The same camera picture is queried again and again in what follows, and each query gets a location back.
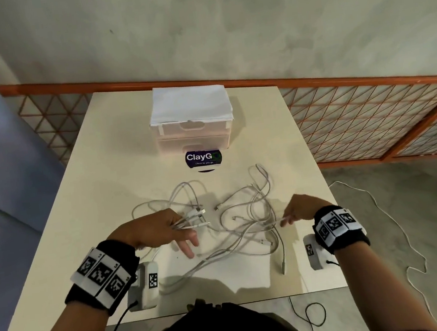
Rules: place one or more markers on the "person's left hand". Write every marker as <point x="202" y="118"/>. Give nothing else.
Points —
<point x="151" y="228"/>

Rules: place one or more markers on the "person's right hand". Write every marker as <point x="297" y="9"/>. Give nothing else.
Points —
<point x="305" y="206"/>

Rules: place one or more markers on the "clear plastic drawer box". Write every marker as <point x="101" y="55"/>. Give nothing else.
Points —
<point x="192" y="138"/>

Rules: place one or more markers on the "person's right forearm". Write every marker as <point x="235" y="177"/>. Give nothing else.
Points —
<point x="378" y="294"/>

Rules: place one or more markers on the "black left wristband with markers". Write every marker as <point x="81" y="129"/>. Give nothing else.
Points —
<point x="101" y="275"/>

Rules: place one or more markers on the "cream table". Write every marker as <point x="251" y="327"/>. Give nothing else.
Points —
<point x="104" y="164"/>

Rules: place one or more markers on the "round dark blue sticker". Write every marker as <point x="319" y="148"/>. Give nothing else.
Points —
<point x="201" y="156"/>

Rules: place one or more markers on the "white folded cloth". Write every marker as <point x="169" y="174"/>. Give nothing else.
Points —
<point x="190" y="103"/>

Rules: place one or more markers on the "orange metal mesh fence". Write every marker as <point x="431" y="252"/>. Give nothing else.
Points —
<point x="76" y="88"/>

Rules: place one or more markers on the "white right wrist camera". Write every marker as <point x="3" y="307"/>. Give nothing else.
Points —
<point x="313" y="254"/>

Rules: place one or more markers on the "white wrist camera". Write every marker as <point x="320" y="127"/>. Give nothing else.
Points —
<point x="313" y="254"/>
<point x="151" y="285"/>

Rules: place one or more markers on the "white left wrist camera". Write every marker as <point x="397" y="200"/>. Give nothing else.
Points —
<point x="151" y="285"/>

